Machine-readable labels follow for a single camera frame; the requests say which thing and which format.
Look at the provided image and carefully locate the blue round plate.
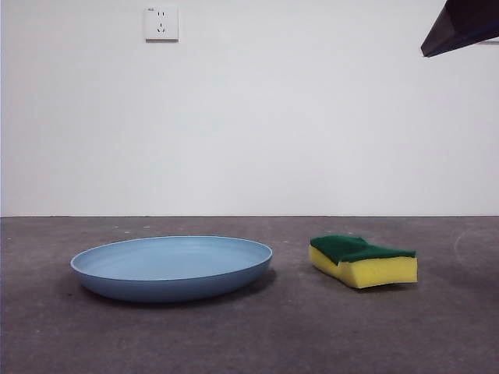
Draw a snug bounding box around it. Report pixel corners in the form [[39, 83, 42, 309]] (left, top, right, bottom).
[[69, 235, 274, 304]]

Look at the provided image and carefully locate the yellow sponge with green scourer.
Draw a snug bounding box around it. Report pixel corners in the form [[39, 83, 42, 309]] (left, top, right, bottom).
[[309, 235, 419, 290]]

